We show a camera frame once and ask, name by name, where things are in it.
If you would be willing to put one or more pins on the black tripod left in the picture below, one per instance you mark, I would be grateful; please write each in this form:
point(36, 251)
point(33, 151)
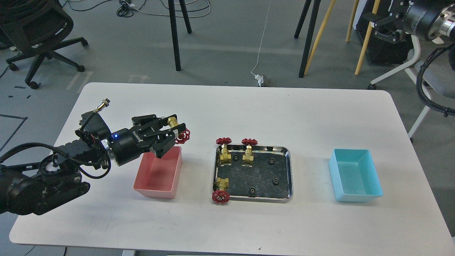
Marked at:
point(173, 23)

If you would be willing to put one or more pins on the white power adapter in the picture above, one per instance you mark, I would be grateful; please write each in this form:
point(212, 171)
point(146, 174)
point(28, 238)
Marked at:
point(263, 81)

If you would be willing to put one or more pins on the brass valve red handle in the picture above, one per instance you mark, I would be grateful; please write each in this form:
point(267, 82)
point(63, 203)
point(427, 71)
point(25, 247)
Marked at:
point(181, 136)

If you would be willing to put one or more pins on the black office chair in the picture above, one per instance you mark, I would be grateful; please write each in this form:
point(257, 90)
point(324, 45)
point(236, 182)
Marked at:
point(37, 28)

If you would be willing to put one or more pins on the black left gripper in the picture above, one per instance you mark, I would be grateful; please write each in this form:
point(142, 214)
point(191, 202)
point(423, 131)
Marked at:
point(128, 144)

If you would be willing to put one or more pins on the pink plastic box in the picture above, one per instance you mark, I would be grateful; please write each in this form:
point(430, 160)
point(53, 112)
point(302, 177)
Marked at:
point(158, 177)

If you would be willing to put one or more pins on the brass valve back left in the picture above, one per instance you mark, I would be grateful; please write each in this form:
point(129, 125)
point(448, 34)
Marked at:
point(225, 157)

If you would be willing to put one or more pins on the black tripod right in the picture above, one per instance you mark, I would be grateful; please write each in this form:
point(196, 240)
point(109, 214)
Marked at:
point(310, 32)

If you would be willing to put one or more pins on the black cabinet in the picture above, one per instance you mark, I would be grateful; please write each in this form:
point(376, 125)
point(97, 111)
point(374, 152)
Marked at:
point(380, 52)

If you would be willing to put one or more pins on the brass valve back right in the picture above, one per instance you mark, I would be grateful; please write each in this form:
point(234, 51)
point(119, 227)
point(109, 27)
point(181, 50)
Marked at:
point(248, 158)

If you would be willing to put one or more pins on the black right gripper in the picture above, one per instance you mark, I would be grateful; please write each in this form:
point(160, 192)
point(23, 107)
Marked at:
point(425, 19)

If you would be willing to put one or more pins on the blue plastic box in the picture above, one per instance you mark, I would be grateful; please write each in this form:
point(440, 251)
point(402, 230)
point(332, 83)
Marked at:
point(354, 176)

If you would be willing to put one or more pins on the wooden easel legs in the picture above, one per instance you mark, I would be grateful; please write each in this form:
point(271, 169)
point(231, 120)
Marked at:
point(322, 28)

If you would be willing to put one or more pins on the metal tray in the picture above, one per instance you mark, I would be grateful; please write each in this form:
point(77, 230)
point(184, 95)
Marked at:
point(259, 176)

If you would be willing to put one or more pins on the black tripod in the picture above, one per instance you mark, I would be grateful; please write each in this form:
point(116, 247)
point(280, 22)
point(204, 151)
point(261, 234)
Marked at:
point(173, 23)
point(310, 32)

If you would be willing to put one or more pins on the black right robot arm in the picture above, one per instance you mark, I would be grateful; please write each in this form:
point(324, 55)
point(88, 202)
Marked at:
point(425, 19)

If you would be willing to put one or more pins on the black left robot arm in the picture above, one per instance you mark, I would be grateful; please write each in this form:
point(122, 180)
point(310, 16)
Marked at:
point(39, 187)

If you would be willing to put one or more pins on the brass valve front left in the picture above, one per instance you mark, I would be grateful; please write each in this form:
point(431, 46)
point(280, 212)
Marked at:
point(220, 195)

